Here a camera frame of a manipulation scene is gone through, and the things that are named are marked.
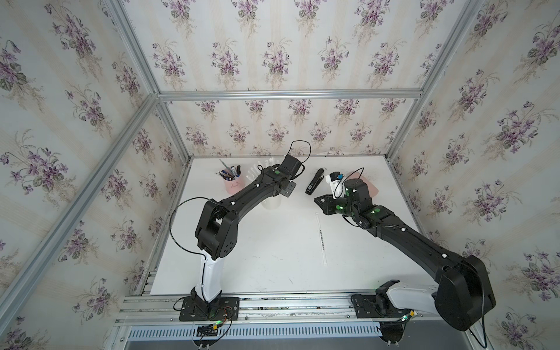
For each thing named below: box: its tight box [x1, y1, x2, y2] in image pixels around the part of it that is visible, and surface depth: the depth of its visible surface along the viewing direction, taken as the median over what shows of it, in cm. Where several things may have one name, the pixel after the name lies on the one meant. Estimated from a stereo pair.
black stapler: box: [304, 167, 325, 196], surface depth 106 cm
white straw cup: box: [261, 196, 282, 210], surface depth 102 cm
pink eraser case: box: [360, 175, 379, 198], surface depth 108 cm
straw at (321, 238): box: [315, 212, 328, 267], surface depth 90 cm
